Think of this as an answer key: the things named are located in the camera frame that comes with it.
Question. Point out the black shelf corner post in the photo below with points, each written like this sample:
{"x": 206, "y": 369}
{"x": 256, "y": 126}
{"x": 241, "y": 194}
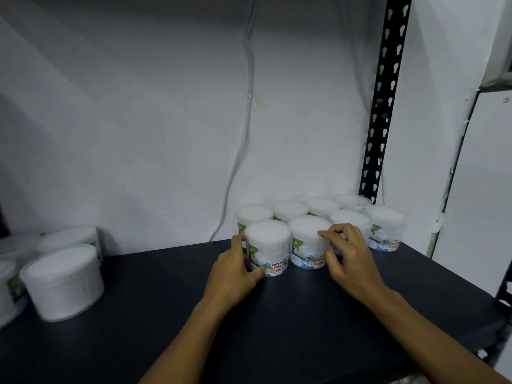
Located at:
{"x": 504, "y": 292}

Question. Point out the white door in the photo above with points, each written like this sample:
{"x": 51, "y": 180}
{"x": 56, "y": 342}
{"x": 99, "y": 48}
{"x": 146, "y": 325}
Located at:
{"x": 480, "y": 175}

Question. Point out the person's right middle finger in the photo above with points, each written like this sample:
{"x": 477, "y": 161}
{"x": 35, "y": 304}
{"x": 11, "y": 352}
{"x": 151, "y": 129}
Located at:
{"x": 348, "y": 228}

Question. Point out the grey metal bracket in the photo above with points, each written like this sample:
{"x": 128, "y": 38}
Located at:
{"x": 496, "y": 84}

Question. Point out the person's right thumb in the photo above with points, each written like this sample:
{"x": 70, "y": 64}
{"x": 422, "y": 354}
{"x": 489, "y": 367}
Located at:
{"x": 332, "y": 261}

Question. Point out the round white swab container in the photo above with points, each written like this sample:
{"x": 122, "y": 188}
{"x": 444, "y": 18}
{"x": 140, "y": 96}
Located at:
{"x": 70, "y": 237}
{"x": 8, "y": 291}
{"x": 62, "y": 281}
{"x": 307, "y": 237}
{"x": 268, "y": 241}

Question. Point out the person's right forearm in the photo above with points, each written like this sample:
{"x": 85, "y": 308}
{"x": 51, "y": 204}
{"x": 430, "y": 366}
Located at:
{"x": 424, "y": 335}

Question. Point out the cluster of swab tubs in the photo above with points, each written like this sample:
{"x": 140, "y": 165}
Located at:
{"x": 386, "y": 223}

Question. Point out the person's left thumb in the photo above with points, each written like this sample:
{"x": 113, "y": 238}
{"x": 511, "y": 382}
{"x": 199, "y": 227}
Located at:
{"x": 256, "y": 272}

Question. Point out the person's left forearm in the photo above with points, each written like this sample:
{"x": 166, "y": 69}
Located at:
{"x": 192, "y": 339}

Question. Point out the person's right hand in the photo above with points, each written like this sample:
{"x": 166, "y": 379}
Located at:
{"x": 356, "y": 267}

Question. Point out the person's left hand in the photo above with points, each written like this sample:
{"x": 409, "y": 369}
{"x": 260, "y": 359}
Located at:
{"x": 230, "y": 275}

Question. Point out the black perforated shelf post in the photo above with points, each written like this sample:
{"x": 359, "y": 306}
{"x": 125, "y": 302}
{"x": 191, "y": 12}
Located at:
{"x": 394, "y": 19}

